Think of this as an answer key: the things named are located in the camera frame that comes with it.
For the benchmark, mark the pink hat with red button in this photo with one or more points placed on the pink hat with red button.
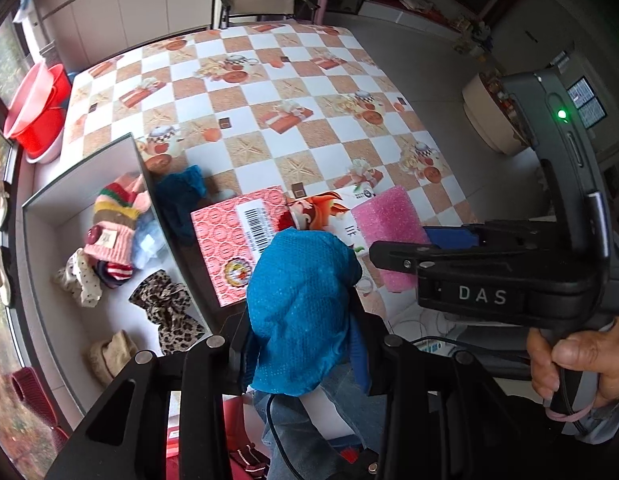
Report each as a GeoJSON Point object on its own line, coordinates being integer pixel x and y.
{"type": "Point", "coordinates": [114, 247]}

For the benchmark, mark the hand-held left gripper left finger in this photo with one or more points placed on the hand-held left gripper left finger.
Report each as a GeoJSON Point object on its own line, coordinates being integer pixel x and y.
{"type": "Point", "coordinates": [234, 360]}

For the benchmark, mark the teal knit cloth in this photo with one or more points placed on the teal knit cloth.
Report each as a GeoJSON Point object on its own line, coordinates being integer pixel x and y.
{"type": "Point", "coordinates": [179, 200]}

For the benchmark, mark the person's leg in jeans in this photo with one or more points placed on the person's leg in jeans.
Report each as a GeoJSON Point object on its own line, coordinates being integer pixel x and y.
{"type": "Point", "coordinates": [309, 460]}

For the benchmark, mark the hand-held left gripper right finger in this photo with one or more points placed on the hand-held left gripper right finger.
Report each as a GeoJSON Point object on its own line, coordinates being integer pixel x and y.
{"type": "Point", "coordinates": [362, 365]}

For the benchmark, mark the person's right hand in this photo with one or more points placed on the person's right hand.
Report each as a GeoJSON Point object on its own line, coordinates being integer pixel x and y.
{"type": "Point", "coordinates": [579, 355]}

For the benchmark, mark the red plastic basket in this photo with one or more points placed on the red plastic basket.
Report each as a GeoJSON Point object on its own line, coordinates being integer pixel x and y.
{"type": "Point", "coordinates": [36, 400]}

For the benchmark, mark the beige round basket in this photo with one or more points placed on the beige round basket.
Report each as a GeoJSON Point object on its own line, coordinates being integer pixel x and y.
{"type": "Point", "coordinates": [489, 120]}

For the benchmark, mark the red bag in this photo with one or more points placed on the red bag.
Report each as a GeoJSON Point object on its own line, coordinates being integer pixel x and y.
{"type": "Point", "coordinates": [239, 425]}

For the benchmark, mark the white cabinet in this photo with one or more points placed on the white cabinet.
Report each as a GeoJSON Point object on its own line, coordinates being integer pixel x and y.
{"type": "Point", "coordinates": [114, 15]}

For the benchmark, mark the bright blue mesh cloth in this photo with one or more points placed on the bright blue mesh cloth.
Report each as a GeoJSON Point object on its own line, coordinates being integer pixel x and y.
{"type": "Point", "coordinates": [299, 310]}

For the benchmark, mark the grey box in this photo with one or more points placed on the grey box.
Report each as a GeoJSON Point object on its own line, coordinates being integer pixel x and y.
{"type": "Point", "coordinates": [54, 225]}

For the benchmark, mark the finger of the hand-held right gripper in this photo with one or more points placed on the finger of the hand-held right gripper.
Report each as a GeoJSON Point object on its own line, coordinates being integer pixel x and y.
{"type": "Point", "coordinates": [399, 255]}
{"type": "Point", "coordinates": [449, 236]}

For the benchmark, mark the fluffy light blue sock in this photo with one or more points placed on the fluffy light blue sock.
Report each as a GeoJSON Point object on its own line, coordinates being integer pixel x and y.
{"type": "Point", "coordinates": [147, 240]}

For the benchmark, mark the white power strip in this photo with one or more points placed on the white power strip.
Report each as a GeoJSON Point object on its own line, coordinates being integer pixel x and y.
{"type": "Point", "coordinates": [434, 346]}

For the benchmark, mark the navy red white striped hat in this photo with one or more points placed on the navy red white striped hat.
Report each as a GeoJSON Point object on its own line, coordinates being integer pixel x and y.
{"type": "Point", "coordinates": [116, 274]}

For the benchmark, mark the pink plastic stool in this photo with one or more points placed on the pink plastic stool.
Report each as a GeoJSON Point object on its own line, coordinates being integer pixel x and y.
{"type": "Point", "coordinates": [314, 0]}

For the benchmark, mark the polka dot cloth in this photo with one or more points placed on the polka dot cloth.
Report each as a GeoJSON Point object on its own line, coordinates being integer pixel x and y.
{"type": "Point", "coordinates": [84, 280]}

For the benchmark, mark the leopard print scarf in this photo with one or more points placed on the leopard print scarf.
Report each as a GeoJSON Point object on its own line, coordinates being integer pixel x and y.
{"type": "Point", "coordinates": [164, 310]}

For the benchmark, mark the pink plastic basin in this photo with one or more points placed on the pink plastic basin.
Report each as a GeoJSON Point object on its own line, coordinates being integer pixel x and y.
{"type": "Point", "coordinates": [26, 100]}

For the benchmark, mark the beige fluffy hat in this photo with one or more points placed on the beige fluffy hat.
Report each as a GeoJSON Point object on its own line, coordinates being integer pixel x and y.
{"type": "Point", "coordinates": [109, 355]}

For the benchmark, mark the red patterned cardboard box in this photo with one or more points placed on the red patterned cardboard box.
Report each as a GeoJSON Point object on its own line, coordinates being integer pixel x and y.
{"type": "Point", "coordinates": [224, 240]}

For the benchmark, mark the pink sponge block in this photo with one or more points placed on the pink sponge block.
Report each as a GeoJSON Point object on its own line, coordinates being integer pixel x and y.
{"type": "Point", "coordinates": [384, 220]}

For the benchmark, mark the checkered printed tablecloth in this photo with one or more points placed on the checkered printed tablecloth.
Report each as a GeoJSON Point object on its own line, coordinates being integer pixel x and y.
{"type": "Point", "coordinates": [309, 85]}

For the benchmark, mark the red plastic bucket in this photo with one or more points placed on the red plastic bucket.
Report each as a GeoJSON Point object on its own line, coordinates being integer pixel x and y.
{"type": "Point", "coordinates": [51, 120]}

